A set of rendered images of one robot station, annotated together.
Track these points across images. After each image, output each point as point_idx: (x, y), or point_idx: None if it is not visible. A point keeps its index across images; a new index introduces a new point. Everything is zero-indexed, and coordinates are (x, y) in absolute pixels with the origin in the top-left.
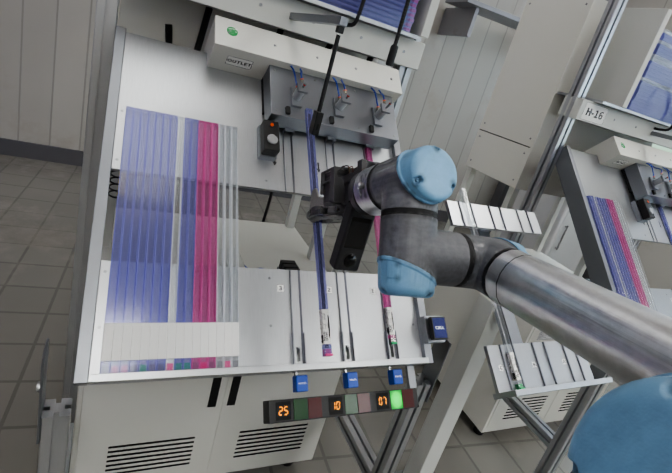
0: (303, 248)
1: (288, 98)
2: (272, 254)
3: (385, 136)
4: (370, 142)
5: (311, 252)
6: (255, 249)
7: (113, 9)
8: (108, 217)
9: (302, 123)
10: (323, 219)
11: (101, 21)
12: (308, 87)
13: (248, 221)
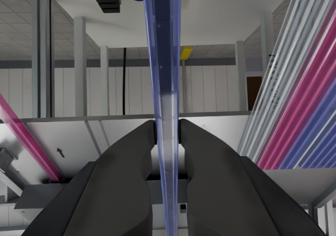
0: (89, 28)
1: (180, 214)
2: (121, 19)
3: (36, 209)
4: (56, 190)
5: (82, 25)
6: (137, 22)
7: (321, 217)
8: (269, 37)
9: (159, 197)
10: (195, 181)
11: (328, 205)
12: (154, 223)
13: (138, 46)
